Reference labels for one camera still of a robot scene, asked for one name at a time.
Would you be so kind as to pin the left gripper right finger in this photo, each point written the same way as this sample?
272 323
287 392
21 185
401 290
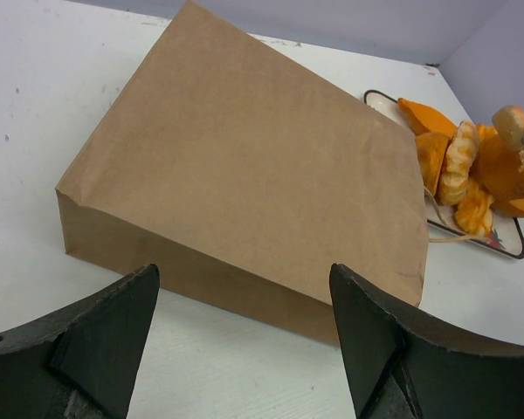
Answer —
401 362

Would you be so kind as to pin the twisted fake bread stick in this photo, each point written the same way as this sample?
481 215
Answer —
473 214

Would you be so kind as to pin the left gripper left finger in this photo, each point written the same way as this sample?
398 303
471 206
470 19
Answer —
80 361

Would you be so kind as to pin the round orange fake bread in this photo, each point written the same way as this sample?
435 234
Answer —
431 148

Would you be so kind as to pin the round flaky fake pastry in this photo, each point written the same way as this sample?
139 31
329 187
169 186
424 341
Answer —
499 170

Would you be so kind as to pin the strawberry print tray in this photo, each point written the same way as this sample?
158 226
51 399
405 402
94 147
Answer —
506 236

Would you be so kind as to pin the small seeded fake bagel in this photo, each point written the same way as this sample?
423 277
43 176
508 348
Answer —
509 123

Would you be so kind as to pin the ring shaped fake doughnut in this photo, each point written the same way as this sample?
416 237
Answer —
459 156

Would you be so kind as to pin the brown paper bag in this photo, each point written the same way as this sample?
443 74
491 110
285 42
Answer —
244 176

